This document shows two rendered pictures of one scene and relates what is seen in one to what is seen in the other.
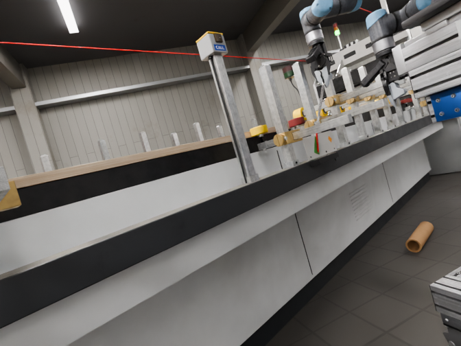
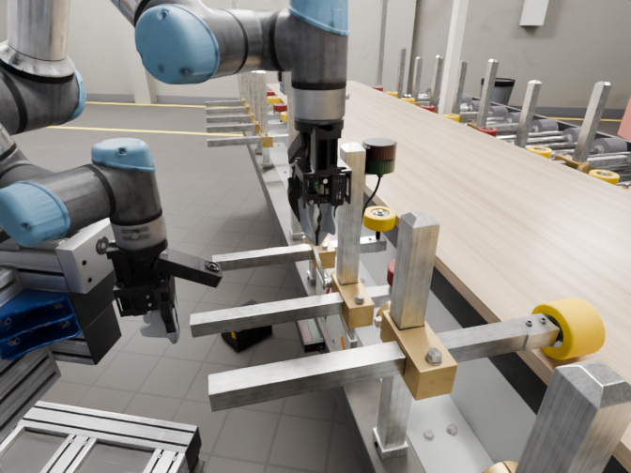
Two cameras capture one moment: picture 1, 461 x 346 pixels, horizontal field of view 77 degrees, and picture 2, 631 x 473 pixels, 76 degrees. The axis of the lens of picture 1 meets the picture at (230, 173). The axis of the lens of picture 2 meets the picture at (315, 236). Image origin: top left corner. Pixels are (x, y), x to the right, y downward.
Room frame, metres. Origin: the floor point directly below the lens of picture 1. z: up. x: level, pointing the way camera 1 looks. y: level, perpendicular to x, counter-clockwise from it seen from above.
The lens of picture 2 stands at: (1.63, -1.06, 1.33)
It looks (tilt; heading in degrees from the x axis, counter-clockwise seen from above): 28 degrees down; 119
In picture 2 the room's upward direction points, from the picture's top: straight up
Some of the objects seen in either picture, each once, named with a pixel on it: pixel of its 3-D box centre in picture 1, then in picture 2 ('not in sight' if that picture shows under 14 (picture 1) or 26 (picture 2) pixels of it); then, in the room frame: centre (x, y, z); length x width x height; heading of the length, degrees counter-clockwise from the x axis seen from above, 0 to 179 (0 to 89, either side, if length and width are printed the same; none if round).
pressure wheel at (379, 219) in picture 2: (261, 138); (377, 231); (1.33, -0.18, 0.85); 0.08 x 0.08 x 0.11
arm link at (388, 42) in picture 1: (384, 47); (139, 229); (1.13, -0.71, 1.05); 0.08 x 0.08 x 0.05
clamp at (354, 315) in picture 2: (315, 124); (351, 295); (1.38, -0.45, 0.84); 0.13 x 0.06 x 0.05; 132
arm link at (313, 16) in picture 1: (322, 9); (244, 41); (1.26, -0.57, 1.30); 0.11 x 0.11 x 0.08; 7
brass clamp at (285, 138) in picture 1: (287, 138); (318, 247); (1.21, -0.27, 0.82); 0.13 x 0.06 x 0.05; 132
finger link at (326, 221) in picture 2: (322, 79); (328, 223); (1.37, -0.54, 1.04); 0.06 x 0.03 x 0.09; 132
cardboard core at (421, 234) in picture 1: (420, 235); not in sight; (1.74, -1.00, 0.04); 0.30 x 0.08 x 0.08; 132
